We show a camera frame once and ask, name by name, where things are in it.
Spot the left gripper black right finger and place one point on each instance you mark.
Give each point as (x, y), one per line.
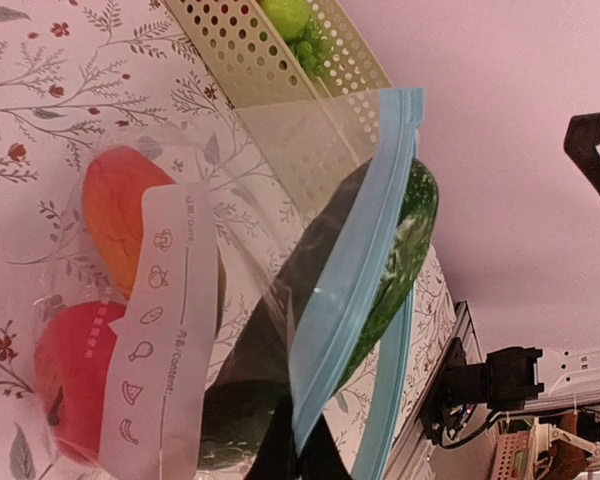
(320, 458)

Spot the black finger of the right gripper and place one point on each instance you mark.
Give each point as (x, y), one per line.
(580, 144)

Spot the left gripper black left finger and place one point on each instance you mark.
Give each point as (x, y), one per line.
(277, 456)

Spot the dark green toy cucumber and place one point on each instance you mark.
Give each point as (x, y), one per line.
(332, 300)

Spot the clear zip bag blue zipper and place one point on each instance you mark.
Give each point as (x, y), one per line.
(247, 184)

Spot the red toy apple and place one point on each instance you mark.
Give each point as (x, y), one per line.
(71, 363)

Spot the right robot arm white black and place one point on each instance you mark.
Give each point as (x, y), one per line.
(544, 379)

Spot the green toy grape bunch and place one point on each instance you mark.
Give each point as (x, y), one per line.
(311, 49)

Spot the light green toy fruit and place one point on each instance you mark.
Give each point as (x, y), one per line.
(289, 17)

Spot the beige perforated plastic basket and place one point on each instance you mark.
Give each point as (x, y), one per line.
(252, 64)

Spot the floral patterned tablecloth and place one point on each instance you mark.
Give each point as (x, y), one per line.
(71, 74)

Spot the aluminium front rail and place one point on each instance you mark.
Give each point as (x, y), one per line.
(413, 456)

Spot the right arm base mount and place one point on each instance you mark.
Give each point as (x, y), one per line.
(453, 396)

